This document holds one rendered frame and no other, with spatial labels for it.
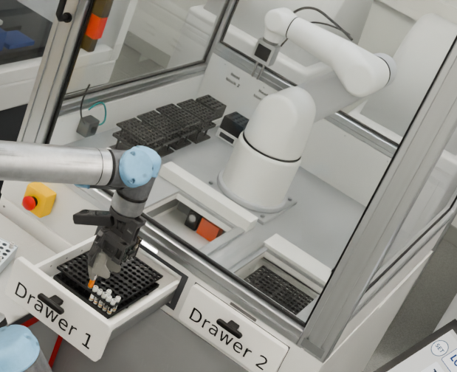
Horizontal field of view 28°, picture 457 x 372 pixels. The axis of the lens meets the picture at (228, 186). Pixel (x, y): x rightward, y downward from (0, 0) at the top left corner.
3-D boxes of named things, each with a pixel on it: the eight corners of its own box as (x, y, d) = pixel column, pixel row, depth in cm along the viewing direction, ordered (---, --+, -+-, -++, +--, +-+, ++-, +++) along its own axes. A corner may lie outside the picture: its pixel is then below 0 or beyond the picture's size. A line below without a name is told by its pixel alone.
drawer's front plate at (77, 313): (95, 363, 212) (110, 327, 207) (4, 293, 221) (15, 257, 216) (100, 359, 214) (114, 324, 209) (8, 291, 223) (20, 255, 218)
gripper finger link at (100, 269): (99, 294, 216) (112, 263, 212) (80, 280, 218) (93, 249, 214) (107, 290, 219) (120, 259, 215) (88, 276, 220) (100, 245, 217)
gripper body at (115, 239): (117, 268, 211) (133, 226, 206) (88, 248, 214) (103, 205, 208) (135, 257, 218) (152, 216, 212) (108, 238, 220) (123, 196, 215)
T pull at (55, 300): (60, 316, 209) (62, 311, 208) (35, 297, 211) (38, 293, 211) (70, 310, 212) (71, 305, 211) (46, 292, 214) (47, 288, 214)
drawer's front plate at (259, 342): (269, 383, 230) (286, 350, 225) (177, 317, 238) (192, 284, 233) (272, 380, 231) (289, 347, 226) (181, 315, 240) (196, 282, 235)
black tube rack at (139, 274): (104, 327, 221) (112, 306, 219) (49, 286, 227) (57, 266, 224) (155, 294, 240) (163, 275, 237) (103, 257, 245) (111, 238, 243)
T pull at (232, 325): (239, 339, 226) (241, 336, 226) (215, 322, 229) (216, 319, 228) (246, 334, 229) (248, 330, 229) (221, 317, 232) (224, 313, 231)
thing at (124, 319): (97, 350, 214) (105, 331, 211) (15, 289, 221) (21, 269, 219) (186, 291, 247) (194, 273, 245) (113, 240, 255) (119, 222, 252)
